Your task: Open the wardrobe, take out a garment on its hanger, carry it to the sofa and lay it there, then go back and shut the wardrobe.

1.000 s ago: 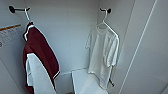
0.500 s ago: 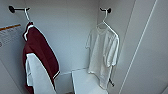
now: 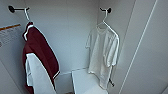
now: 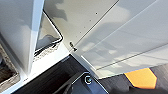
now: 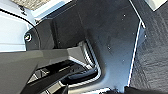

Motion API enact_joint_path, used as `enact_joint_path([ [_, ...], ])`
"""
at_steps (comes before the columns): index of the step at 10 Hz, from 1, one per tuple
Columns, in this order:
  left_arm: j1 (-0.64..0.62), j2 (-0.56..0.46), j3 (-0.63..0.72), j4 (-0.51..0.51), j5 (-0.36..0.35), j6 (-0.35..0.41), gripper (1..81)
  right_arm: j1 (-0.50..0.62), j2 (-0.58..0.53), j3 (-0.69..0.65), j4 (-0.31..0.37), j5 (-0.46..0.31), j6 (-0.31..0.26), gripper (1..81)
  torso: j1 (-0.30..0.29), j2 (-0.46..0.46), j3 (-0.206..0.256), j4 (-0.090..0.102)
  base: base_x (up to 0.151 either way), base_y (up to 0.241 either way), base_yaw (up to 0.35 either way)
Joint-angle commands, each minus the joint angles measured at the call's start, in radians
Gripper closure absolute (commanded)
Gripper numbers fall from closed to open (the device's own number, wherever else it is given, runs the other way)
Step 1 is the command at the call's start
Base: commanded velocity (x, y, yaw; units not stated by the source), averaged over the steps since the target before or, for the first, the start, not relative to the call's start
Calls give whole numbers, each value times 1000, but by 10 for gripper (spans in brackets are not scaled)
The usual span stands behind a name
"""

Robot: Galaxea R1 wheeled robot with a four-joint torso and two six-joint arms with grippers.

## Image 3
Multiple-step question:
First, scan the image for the white t-shirt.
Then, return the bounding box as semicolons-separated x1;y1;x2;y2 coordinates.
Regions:
84;25;121;91

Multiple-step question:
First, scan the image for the white wardrobe door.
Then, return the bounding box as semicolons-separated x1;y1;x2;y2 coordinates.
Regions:
119;0;168;94

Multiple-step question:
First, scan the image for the white wardrobe cabinet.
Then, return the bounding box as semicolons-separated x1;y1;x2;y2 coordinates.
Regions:
0;0;138;94

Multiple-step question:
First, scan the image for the white inner shelf box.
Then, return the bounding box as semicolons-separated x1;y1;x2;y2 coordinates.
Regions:
70;67;110;94

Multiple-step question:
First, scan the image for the red white jacket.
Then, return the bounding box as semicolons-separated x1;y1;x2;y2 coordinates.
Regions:
21;25;62;94

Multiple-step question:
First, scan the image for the orange white warning label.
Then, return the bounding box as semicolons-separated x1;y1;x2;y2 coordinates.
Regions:
0;22;22;48

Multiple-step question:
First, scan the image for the black wall hook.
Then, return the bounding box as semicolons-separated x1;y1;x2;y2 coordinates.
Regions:
99;6;113;15
7;5;31;14

